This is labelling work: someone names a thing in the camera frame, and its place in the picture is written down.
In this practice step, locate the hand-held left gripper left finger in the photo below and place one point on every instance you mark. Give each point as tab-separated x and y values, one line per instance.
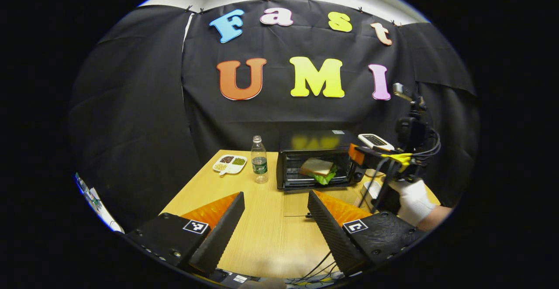
220	239

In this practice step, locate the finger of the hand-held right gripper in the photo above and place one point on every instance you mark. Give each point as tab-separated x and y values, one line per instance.
371	156

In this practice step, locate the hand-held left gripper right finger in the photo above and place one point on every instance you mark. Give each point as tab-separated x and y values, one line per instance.
334	236

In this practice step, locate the lettuce sandwich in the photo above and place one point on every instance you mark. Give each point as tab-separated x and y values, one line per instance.
318	169

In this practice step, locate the black electric oven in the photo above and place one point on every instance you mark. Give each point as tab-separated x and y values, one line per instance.
314	145

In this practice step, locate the white toaster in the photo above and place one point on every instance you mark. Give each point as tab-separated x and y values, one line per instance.
375	140

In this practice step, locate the white divided plate with beans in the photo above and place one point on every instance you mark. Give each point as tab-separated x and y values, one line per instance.
230	163

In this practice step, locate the clear plastic water bottle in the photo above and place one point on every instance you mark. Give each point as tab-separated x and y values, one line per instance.
260	160

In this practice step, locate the black backdrop cloth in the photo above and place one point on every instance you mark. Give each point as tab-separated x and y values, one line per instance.
144	105

